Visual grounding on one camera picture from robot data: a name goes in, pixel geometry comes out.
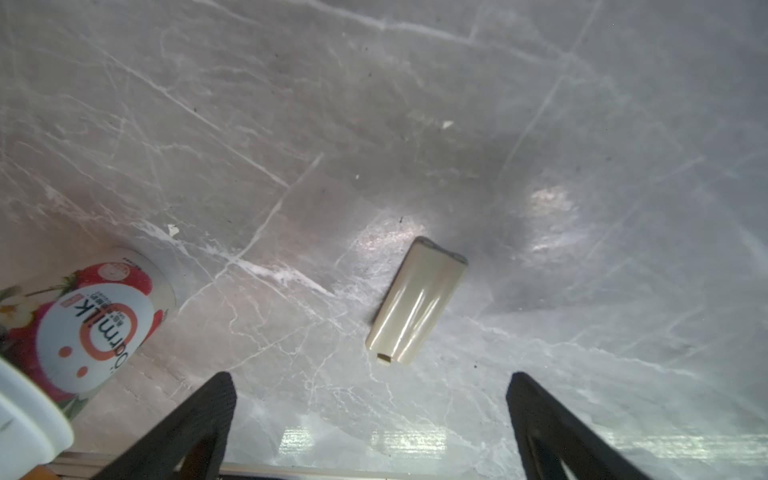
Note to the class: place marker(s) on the remote battery cover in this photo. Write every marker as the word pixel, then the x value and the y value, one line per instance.
pixel 416 300

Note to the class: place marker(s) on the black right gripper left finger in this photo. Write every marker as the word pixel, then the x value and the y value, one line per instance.
pixel 189 443

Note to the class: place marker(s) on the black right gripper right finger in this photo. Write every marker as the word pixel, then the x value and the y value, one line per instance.
pixel 553 443

